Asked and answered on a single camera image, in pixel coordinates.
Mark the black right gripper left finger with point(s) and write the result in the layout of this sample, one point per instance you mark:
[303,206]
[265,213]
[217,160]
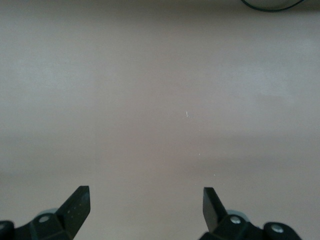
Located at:
[72,212]

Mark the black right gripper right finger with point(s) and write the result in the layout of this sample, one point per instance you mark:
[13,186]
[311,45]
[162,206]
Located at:
[215,215]

